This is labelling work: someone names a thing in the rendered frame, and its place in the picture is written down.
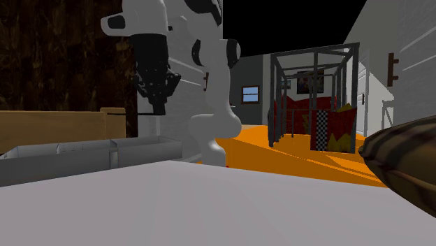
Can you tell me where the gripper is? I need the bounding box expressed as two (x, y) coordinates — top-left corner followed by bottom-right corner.
(129, 34), (182, 116)

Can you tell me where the small tan box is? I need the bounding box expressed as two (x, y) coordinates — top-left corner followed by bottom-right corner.
(100, 107), (127, 140)

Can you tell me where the brown framed window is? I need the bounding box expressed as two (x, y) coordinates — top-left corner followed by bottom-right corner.
(241, 85), (261, 105)

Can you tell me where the large tan box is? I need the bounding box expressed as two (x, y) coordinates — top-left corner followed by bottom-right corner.
(0, 110), (107, 154)

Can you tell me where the grey open divided box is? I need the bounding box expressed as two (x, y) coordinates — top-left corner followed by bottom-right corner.
(0, 136), (183, 189)

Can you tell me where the white door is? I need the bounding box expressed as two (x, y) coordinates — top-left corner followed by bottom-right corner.
(356, 64), (371, 138)

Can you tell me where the brown striped rounded object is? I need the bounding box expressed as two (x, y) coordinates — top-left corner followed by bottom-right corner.
(358, 115), (436, 219)

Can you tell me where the large dark wall picture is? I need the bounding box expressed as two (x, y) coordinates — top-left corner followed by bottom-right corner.
(296, 69), (325, 95)

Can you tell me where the dark frame bed red bedding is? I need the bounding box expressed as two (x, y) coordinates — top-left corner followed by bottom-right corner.
(267, 42), (361, 154)

